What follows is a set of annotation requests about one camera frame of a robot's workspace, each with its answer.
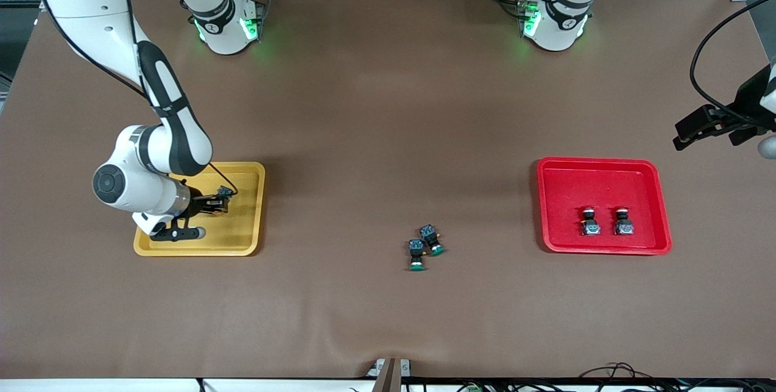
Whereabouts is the yellow plastic tray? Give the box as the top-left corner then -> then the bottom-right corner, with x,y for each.
133,162 -> 266,257

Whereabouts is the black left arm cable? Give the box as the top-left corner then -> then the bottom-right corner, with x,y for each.
690,0 -> 776,132

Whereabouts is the red plastic tray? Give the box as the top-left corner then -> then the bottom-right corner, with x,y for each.
537,158 -> 672,256

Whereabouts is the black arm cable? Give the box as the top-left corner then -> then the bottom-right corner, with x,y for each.
36,0 -> 238,194
690,0 -> 776,132

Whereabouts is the green push button switch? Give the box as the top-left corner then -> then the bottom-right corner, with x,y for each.
408,239 -> 427,272
420,224 -> 446,257

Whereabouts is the black floor cable bundle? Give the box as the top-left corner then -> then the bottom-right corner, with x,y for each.
576,362 -> 776,392

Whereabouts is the brown table cloth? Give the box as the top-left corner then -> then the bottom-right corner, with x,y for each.
0,0 -> 776,380

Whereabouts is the grey metal table bracket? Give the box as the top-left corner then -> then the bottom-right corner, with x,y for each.
367,357 -> 413,392

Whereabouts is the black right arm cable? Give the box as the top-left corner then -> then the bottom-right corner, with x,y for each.
36,0 -> 238,194

